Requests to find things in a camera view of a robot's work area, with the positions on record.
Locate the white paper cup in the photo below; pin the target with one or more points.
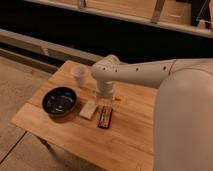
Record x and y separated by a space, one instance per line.
79 73

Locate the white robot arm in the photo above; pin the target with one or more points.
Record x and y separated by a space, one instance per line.
183 111

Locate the orange carrot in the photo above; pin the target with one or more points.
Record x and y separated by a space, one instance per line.
117 98

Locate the dark rectangular eraser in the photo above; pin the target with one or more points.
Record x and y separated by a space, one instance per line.
105 117

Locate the wooden table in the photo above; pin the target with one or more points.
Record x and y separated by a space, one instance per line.
127 145

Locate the black round bowl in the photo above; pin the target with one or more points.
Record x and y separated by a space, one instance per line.
59 101

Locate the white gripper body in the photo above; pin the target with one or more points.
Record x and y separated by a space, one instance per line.
104 93

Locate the long wooden shelf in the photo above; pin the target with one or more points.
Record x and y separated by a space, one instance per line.
168 14

